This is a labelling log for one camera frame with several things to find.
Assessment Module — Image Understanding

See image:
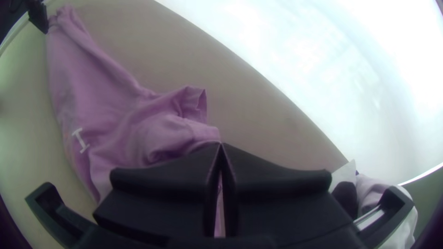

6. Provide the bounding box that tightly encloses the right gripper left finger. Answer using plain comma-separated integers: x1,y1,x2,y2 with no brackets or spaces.
92,142,222,243

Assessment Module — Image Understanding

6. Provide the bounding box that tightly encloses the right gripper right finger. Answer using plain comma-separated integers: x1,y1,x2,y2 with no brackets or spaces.
220,142,360,243

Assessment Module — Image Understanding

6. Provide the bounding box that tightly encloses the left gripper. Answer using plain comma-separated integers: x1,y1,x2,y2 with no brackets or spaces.
26,0,50,35

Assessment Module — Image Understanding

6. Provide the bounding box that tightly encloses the mauve t-shirt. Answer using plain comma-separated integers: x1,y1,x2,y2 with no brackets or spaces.
45,5,223,239

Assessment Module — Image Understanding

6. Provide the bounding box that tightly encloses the heap of clothes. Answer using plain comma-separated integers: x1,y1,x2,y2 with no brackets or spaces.
329,159,419,249

